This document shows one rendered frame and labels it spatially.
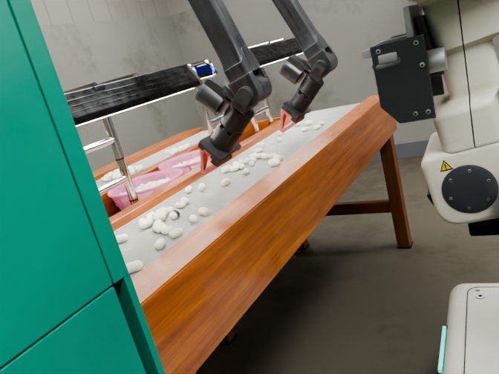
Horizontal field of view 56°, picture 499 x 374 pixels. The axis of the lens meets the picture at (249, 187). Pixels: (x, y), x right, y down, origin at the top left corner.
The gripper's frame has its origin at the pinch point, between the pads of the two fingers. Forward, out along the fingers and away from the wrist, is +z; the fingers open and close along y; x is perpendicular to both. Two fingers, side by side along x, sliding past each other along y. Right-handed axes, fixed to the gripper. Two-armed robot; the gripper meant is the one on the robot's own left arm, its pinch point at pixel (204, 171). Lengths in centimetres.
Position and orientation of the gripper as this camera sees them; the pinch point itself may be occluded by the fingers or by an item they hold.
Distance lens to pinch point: 112.7
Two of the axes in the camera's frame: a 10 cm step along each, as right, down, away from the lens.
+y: -4.6, 3.6, -8.1
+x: 7.5, 6.5, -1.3
